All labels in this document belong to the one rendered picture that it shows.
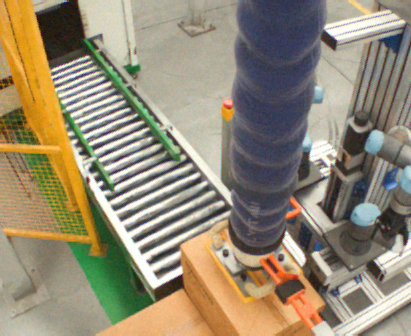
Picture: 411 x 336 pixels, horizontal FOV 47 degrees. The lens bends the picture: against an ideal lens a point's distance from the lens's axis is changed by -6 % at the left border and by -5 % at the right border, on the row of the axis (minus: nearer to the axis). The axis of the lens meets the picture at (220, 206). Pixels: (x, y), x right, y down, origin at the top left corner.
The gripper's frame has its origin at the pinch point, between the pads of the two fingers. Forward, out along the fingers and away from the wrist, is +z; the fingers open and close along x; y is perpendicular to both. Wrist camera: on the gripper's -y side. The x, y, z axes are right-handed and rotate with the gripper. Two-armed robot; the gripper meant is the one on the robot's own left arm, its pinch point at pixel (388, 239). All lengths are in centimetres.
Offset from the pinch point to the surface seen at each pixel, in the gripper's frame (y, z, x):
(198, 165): 5, 93, -137
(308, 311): 25.9, 32.2, -2.1
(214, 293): 47, 58, -38
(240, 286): 39, 44, -29
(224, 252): 38, 42, -45
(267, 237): 29.6, 14.5, -28.6
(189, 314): 54, 98, -51
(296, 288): 24.6, 32.0, -12.5
